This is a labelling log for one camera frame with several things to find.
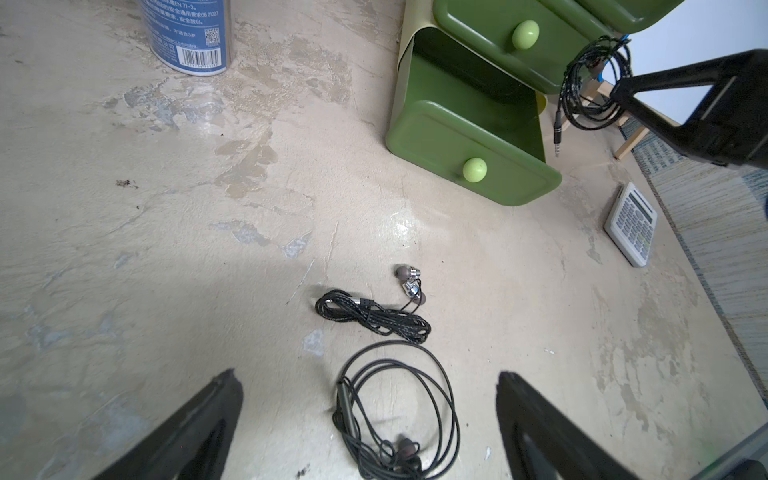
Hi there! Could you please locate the white calculator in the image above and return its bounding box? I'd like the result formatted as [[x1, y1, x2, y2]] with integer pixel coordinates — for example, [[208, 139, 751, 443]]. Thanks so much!
[[604, 182, 658, 268]]

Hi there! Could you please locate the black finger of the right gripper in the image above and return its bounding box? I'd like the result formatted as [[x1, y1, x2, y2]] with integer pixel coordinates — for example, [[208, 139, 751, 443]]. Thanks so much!
[[610, 49, 767, 170]]

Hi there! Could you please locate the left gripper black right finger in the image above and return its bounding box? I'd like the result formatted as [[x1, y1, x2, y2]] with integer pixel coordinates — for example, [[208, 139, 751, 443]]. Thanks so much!
[[496, 371, 636, 479]]

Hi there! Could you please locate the black earphones large loop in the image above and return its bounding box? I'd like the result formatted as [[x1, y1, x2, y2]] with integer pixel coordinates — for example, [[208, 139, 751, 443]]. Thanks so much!
[[332, 340, 461, 479]]

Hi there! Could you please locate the green three-drawer cabinet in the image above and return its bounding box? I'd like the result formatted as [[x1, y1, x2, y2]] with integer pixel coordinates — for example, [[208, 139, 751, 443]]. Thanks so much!
[[386, 1, 674, 206]]

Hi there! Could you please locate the blue-lid pencil canister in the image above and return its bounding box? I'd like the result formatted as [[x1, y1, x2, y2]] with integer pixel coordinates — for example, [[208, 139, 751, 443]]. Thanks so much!
[[138, 0, 233, 77]]

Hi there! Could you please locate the black earphones small coil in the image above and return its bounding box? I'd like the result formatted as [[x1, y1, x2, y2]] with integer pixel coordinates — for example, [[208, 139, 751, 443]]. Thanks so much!
[[314, 265, 432, 344]]

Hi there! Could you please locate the black earphones round coil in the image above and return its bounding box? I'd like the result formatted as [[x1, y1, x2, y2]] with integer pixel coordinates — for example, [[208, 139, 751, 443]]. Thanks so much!
[[553, 35, 633, 157]]

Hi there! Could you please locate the small whiteboard on easel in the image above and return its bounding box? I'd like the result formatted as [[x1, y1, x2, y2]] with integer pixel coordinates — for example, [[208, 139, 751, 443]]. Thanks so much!
[[600, 1, 767, 124]]

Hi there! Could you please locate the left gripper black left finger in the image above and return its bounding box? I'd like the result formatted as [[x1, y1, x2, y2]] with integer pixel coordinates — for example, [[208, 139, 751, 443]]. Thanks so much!
[[96, 369, 244, 479]]

